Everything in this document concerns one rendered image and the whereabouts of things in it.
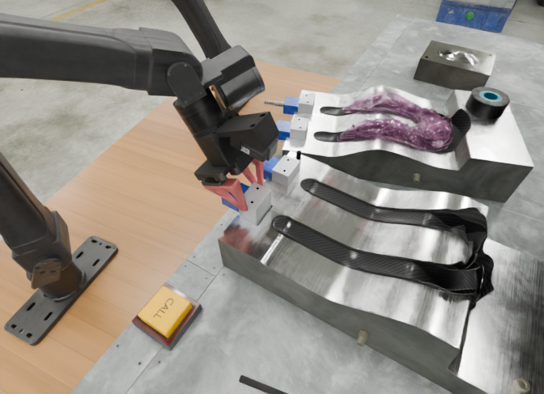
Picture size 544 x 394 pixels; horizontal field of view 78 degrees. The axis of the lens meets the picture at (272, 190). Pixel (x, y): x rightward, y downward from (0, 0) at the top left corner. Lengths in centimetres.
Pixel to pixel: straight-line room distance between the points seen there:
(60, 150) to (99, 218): 168
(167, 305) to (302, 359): 23
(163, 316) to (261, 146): 31
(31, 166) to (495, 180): 226
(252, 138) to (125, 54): 17
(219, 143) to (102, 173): 47
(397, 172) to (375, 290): 34
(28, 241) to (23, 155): 197
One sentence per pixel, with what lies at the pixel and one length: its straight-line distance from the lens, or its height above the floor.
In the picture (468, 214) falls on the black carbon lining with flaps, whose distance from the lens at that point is 61.
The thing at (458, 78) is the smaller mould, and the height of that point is 84.
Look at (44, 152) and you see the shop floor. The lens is 248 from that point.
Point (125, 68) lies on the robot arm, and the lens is 43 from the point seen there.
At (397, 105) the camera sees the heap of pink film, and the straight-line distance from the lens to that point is 86.
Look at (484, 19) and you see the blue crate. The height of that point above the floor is 10.
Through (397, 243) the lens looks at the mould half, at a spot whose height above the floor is 91.
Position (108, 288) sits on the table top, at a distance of 69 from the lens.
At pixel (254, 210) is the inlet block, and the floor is 93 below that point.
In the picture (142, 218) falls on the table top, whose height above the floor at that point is 80.
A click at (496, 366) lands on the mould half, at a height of 86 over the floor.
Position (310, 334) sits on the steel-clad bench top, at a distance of 60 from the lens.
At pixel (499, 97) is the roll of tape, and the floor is 94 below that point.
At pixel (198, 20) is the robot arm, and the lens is 89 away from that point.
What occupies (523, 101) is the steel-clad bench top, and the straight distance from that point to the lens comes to 127.
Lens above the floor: 136
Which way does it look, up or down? 48 degrees down
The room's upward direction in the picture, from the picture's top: straight up
